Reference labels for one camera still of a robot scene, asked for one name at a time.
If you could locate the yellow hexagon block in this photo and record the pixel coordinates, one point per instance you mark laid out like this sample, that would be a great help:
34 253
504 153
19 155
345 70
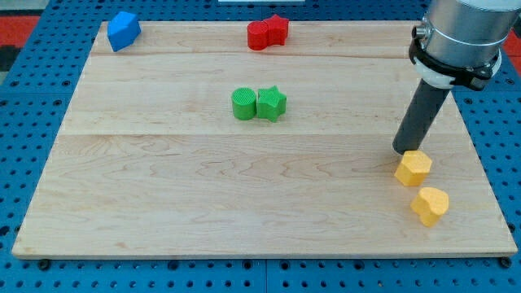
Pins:
413 168

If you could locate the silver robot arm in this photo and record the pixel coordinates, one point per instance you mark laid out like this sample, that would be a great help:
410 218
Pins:
458 42

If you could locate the green star block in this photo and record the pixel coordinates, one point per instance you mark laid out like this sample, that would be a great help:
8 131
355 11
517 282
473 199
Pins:
271 103

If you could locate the green cylinder block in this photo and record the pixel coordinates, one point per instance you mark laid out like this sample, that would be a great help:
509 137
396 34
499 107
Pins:
244 103

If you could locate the light wooden board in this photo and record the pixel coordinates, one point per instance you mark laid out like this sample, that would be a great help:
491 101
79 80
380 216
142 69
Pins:
150 162

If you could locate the red cylinder block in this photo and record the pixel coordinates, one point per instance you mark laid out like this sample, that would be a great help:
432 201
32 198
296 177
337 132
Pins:
257 35

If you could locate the red star block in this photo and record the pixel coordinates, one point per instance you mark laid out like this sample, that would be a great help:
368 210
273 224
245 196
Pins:
278 29

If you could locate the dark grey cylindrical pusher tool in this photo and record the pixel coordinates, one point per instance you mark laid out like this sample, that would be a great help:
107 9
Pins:
422 111

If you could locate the yellow heart block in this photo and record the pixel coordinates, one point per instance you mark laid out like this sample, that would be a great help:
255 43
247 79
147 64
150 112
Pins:
430 204

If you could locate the blue pentagon block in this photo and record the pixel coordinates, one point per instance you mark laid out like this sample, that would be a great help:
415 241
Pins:
123 30

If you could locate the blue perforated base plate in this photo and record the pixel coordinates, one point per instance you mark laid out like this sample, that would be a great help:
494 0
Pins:
34 98

